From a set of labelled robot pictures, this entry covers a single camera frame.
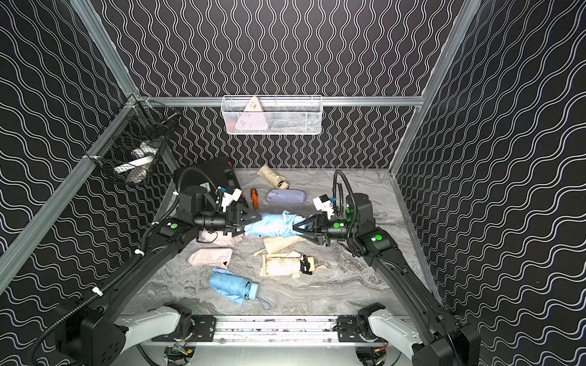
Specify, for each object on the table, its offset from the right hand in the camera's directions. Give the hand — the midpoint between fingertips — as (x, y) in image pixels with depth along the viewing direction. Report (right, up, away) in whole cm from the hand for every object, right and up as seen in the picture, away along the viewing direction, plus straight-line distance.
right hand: (295, 228), depth 65 cm
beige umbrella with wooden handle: (-4, -16, +18) cm, 25 cm away
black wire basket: (-67, +30, +27) cm, 79 cm away
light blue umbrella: (-21, -23, +14) cm, 34 cm away
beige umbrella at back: (-7, +16, +45) cm, 48 cm away
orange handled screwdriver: (-19, +8, +41) cm, 46 cm away
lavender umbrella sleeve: (-4, +9, +38) cm, 39 cm away
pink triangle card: (-17, +41, +26) cm, 51 cm away
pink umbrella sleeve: (-30, -14, +21) cm, 40 cm away
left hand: (-12, +2, +3) cm, 13 cm away
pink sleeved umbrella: (-22, -3, 0) cm, 22 cm away
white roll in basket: (-52, +20, +10) cm, 56 cm away
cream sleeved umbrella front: (-8, -10, +25) cm, 28 cm away
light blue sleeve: (-4, +1, -1) cm, 5 cm away
